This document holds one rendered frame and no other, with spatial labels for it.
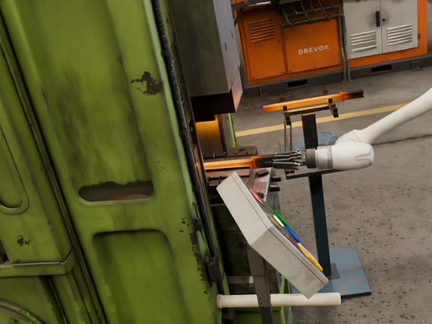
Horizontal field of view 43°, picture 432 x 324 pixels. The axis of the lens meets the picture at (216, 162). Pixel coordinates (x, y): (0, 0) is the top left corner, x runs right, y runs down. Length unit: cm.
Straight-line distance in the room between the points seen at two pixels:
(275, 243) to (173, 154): 46
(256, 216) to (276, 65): 422
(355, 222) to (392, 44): 269
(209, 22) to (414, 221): 212
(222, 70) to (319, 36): 381
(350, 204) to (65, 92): 234
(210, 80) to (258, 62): 374
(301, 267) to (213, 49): 76
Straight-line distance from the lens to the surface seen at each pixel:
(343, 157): 211
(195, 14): 183
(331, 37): 566
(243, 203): 158
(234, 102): 197
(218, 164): 220
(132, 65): 165
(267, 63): 563
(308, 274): 158
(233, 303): 210
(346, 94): 263
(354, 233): 344
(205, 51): 185
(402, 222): 353
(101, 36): 172
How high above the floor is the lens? 201
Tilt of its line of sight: 27 degrees down
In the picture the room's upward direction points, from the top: 11 degrees counter-clockwise
